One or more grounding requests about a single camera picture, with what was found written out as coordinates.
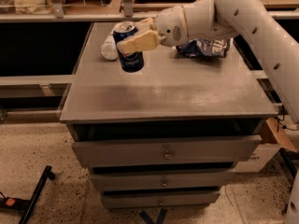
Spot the wooden shelf with clutter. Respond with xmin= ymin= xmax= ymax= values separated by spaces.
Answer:
xmin=0 ymin=0 xmax=299 ymax=23

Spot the blue crumpled chip bag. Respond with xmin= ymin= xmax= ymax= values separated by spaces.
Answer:
xmin=173 ymin=38 xmax=231 ymax=58

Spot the blue pepsi can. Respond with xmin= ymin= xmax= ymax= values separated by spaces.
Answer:
xmin=113 ymin=21 xmax=144 ymax=73

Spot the middle grey drawer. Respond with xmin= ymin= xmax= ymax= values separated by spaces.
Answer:
xmin=90 ymin=169 xmax=235 ymax=191

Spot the black stand leg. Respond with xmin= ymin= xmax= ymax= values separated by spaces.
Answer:
xmin=0 ymin=165 xmax=55 ymax=224

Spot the bottom grey drawer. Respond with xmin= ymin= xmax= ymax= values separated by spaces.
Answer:
xmin=101 ymin=190 xmax=220 ymax=209

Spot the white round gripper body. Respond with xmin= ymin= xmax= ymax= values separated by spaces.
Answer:
xmin=154 ymin=7 xmax=188 ymax=47

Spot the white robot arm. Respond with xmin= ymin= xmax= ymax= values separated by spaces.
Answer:
xmin=117 ymin=0 xmax=299 ymax=122

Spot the top grey drawer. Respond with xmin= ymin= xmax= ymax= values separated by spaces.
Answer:
xmin=72 ymin=135 xmax=262 ymax=167

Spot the clear plastic water bottle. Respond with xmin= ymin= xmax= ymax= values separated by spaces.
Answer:
xmin=101 ymin=34 xmax=118 ymax=61

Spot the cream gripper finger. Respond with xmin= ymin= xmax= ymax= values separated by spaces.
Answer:
xmin=117 ymin=30 xmax=166 ymax=54
xmin=135 ymin=18 xmax=154 ymax=31

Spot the white cardboard box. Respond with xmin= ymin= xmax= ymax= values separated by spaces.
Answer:
xmin=235 ymin=118 xmax=298 ymax=174

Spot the grey drawer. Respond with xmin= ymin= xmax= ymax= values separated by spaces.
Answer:
xmin=101 ymin=190 xmax=220 ymax=209
xmin=72 ymin=135 xmax=262 ymax=167
xmin=90 ymin=169 xmax=235 ymax=191

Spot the grey drawer cabinet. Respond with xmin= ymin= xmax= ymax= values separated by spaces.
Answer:
xmin=60 ymin=23 xmax=276 ymax=197

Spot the grey metal shelf rail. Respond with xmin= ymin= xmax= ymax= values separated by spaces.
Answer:
xmin=0 ymin=75 xmax=74 ymax=98

